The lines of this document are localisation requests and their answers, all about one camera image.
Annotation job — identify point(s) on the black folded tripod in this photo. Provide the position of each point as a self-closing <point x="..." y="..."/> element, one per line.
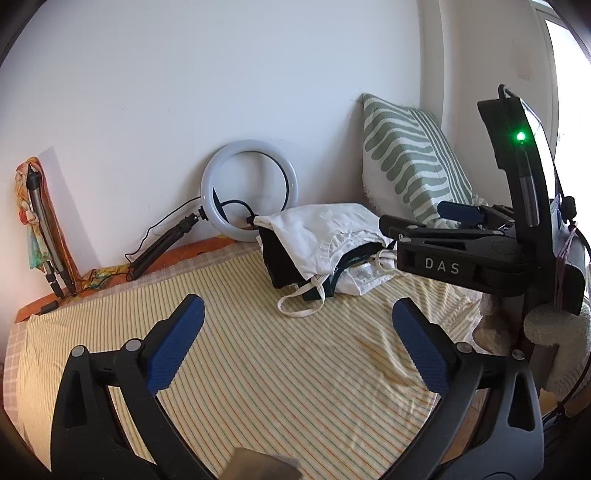
<point x="152" y="256"/>

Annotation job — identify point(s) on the beige checkered blanket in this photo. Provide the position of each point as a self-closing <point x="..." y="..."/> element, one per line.
<point x="221" y="259"/>

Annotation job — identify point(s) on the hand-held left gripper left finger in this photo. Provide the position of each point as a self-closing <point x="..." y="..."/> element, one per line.
<point x="180" y="341"/>

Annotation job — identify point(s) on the green striped white pillow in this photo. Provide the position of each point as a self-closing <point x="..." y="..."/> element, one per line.
<point x="406" y="152"/>

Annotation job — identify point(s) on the orange printed bed sheet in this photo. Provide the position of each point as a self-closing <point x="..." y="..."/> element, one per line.
<point x="180" y="253"/>

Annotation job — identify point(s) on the colourful printed cloth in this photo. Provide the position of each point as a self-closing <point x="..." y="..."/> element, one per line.
<point x="32" y="240"/>

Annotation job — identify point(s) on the white elastic-waist garment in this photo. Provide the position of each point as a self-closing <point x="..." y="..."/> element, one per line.
<point x="318" y="230"/>

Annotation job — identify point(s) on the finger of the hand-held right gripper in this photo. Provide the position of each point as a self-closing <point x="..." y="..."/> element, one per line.
<point x="438" y="232"/>
<point x="457" y="211"/>

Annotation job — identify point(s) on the window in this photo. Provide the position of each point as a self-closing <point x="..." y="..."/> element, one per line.
<point x="568" y="69"/>

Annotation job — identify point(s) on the beige plush toy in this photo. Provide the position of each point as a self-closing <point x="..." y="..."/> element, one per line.
<point x="554" y="327"/>

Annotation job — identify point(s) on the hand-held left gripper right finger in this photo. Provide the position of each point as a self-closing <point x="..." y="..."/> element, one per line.
<point x="420" y="346"/>

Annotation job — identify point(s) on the black garment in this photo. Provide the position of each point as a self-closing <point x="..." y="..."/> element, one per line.
<point x="277" y="263"/>

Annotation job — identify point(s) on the black power adapter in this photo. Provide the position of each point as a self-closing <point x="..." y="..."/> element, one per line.
<point x="49" y="307"/>

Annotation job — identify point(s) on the yellow striped bed blanket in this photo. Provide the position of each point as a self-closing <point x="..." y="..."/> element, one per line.
<point x="277" y="360"/>

